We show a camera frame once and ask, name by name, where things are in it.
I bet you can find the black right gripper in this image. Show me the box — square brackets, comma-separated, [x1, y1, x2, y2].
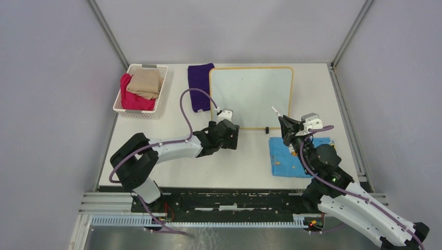
[278, 115, 313, 173]

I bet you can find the white orange marker pen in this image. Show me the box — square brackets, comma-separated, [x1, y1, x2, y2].
[271, 106, 282, 117]

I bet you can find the yellow framed whiteboard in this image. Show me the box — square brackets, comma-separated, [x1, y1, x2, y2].
[209, 66, 294, 129]

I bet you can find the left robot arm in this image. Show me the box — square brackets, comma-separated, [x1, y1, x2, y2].
[109, 119, 240, 212]

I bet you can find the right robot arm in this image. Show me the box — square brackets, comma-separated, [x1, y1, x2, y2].
[278, 113, 429, 249]

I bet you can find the blue patterned cloth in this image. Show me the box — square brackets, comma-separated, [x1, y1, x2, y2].
[268, 137, 312, 179]

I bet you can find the purple folded cloth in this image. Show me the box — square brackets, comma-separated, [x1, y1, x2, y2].
[188, 63, 215, 113]

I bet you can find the white plastic basket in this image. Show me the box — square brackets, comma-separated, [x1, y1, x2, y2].
[113, 64, 170, 119]

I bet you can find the beige cloth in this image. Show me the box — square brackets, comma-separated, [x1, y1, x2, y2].
[126, 68, 164, 100]

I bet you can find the pink cloth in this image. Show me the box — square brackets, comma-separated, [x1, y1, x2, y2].
[120, 73, 156, 111]

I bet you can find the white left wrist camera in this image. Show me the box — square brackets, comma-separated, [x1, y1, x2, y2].
[216, 109, 234, 122]

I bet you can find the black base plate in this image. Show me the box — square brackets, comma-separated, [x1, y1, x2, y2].
[147, 187, 325, 228]

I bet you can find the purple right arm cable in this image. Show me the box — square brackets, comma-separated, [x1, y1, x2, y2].
[298, 124, 426, 250]

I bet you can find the aluminium rail frame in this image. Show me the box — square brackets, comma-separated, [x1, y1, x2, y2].
[70, 63, 375, 249]

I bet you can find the white cable duct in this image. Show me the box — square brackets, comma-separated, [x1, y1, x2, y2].
[91, 215, 308, 229]

